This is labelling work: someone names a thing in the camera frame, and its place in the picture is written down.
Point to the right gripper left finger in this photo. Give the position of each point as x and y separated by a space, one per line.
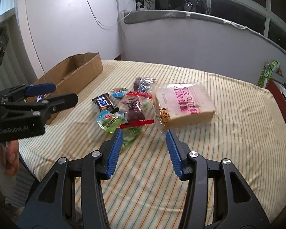
70 195

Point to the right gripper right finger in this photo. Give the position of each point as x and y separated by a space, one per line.
217 196

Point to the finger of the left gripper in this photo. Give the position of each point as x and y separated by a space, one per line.
42 109
21 92

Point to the large Snickers bar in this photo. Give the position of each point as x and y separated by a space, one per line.
40 97

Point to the small Snickers bar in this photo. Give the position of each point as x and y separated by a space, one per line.
105 104

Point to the blue green jelly cup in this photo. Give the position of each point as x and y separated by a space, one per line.
109 122

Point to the green plum candy packet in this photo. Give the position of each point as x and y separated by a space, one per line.
130 135

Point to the left hand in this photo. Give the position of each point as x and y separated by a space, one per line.
9 157

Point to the brown cardboard box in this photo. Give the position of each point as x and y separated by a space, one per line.
73 74

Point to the small blue candy packet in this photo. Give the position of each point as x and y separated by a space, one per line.
118 93

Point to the dark snack red-tie packet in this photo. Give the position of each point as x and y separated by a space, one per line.
135 104

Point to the striped yellow tablecloth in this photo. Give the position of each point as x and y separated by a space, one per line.
144 192

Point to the dark snack clear packet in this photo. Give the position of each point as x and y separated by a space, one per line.
143 84

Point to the wrapped sliced bread loaf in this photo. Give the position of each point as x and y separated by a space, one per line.
178 105

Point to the red storage box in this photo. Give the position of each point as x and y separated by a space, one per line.
278 96

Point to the green white tissue pack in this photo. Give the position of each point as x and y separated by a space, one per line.
268 70

